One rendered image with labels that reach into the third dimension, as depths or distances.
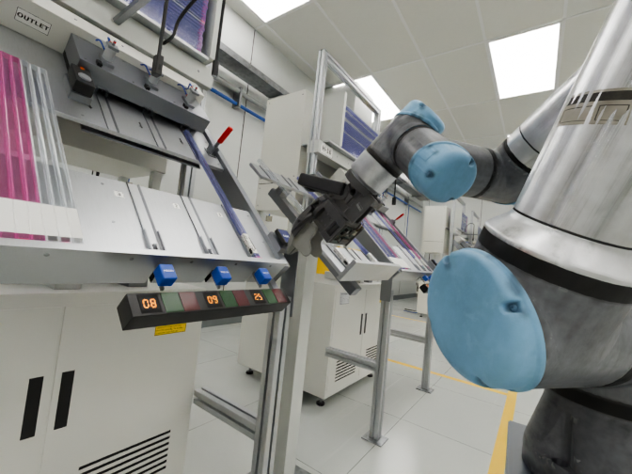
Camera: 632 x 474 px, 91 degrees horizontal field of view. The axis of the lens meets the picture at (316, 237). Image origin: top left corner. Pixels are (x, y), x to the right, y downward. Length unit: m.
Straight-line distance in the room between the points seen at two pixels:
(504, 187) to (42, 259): 0.62
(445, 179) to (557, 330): 0.23
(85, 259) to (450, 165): 0.50
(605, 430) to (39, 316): 0.89
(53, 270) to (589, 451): 0.63
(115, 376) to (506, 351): 0.85
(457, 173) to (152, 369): 0.86
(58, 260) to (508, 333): 0.50
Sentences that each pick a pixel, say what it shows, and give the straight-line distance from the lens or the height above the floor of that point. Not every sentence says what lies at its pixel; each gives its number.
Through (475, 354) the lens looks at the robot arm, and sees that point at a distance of 0.30.
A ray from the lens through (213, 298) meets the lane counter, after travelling 0.59.
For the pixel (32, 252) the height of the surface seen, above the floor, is 0.72.
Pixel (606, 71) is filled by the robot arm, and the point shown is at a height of 0.89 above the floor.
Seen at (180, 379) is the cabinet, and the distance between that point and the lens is 1.05.
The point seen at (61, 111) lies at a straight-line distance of 0.83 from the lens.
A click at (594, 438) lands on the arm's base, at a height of 0.61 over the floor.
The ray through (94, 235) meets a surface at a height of 0.75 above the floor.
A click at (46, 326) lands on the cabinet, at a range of 0.86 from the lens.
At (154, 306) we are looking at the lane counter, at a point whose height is 0.65.
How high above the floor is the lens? 0.75
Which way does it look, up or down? 4 degrees up
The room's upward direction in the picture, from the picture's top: 6 degrees clockwise
